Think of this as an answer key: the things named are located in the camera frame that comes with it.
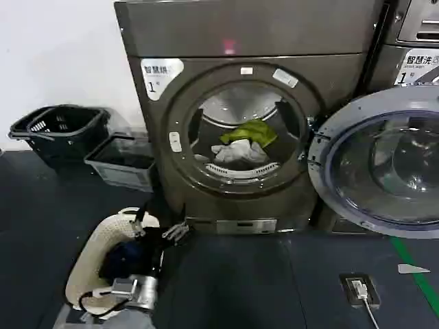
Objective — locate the grey stacked laundry machine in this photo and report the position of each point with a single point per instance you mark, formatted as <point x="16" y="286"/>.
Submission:
<point x="391" y="65"/>

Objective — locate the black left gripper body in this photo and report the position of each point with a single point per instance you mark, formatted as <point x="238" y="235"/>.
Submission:
<point x="155" y="245"/>

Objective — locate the dark blue garment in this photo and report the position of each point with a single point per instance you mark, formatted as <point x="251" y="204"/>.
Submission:
<point x="121" y="257"/>

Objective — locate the black plastic shopping basket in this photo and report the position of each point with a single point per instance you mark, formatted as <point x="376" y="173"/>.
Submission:
<point x="20" y="132"/>
<point x="80" y="135"/>

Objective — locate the grey tape piece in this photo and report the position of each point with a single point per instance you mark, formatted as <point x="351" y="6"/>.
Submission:
<point x="411" y="268"/>

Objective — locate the white power plug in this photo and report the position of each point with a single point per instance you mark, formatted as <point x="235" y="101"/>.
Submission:
<point x="358" y="288"/>

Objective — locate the white perforated laundry basket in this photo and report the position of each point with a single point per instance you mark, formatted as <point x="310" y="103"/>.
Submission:
<point x="89" y="253"/>

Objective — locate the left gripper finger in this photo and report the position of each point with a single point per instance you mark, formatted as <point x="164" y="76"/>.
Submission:
<point x="175" y="233"/>
<point x="138" y="227"/>

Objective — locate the round glass dryer door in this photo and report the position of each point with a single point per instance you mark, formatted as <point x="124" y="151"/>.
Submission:
<point x="346" y="178"/>

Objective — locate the black floor socket box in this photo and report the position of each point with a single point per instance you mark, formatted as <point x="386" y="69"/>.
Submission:
<point x="372" y="291"/>

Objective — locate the grey plastic crate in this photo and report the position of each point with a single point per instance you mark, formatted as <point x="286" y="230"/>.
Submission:
<point x="120" y="171"/>

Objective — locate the green garment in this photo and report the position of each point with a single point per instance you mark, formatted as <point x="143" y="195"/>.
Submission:
<point x="250" y="132"/>

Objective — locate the white-grey garment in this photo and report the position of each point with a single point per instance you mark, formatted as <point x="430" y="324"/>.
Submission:
<point x="236" y="150"/>

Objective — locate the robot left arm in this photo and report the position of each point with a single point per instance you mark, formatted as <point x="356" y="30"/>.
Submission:
<point x="137" y="308"/>

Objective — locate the grey front-load dryer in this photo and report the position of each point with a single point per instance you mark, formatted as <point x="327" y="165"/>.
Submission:
<point x="240" y="31"/>

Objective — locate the green floor tape strip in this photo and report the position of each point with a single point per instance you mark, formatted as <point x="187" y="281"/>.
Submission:
<point x="411" y="264"/>

